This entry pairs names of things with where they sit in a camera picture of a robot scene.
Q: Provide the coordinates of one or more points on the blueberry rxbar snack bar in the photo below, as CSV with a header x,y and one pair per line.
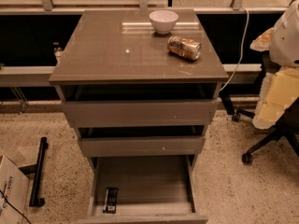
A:
x,y
110,201

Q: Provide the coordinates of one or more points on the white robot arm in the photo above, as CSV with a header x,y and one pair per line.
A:
x,y
281,89

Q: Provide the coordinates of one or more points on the grey drawer cabinet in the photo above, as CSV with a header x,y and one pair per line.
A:
x,y
121,47

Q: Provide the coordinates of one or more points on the top grey drawer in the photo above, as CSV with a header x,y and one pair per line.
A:
x,y
138,105

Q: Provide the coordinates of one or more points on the middle grey drawer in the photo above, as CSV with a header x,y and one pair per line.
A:
x,y
141,141

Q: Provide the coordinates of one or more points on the bottom grey open drawer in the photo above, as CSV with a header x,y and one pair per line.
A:
x,y
152,190

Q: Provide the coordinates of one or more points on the crushed aluminium can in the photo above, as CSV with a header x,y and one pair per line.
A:
x,y
184,47

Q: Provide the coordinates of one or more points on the white ceramic bowl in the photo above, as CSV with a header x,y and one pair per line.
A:
x,y
163,21

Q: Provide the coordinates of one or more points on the black metal stand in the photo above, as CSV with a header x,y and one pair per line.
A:
x,y
36,171

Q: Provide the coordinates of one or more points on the black office chair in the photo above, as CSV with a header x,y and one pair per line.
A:
x,y
287,125

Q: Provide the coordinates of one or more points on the white cardboard box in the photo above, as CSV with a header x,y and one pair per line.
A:
x,y
13,185

